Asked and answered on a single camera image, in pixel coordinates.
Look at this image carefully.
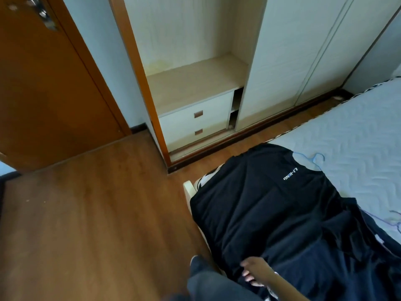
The person's right hand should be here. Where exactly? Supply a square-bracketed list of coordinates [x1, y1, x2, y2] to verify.
[240, 256, 279, 288]

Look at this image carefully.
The black t-shirt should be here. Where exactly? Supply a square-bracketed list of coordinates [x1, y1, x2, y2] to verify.
[190, 143, 376, 292]

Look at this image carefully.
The person's right forearm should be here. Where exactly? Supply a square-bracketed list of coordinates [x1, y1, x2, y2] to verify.
[266, 273, 311, 301]

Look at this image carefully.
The person's grey trouser leg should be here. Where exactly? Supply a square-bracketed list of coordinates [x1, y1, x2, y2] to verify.
[166, 255, 264, 301]

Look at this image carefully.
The dark navy garment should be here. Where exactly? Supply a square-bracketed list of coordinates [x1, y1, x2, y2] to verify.
[266, 197, 401, 301]

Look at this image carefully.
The blue thread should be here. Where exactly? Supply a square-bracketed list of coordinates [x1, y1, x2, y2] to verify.
[292, 152, 326, 171]
[359, 207, 401, 234]

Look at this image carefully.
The white wardrobe drawer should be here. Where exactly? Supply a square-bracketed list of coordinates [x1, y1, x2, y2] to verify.
[159, 92, 235, 136]
[165, 120, 230, 153]

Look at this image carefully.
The white quilted mattress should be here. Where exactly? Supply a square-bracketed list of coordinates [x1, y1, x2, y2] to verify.
[197, 77, 401, 245]

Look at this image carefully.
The white wardrobe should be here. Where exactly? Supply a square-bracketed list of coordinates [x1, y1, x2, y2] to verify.
[107, 0, 401, 173]

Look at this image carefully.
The white wardrobe sliding door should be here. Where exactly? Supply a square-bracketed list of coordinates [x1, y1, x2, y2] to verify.
[295, 0, 401, 106]
[235, 0, 356, 132]

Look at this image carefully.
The brown wooden door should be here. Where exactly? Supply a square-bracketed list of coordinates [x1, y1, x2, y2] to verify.
[0, 0, 126, 173]

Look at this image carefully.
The white wrist bracelet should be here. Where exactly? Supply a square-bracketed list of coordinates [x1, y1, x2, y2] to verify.
[268, 271, 280, 300]

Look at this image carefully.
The cream wooden bed frame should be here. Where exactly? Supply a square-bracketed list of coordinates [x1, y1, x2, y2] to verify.
[183, 180, 227, 277]

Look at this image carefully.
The brown wooden door frame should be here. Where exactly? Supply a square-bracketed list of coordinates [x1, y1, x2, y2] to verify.
[45, 0, 132, 136]

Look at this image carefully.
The metal door handle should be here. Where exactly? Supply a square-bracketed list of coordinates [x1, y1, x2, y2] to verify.
[27, 0, 58, 31]

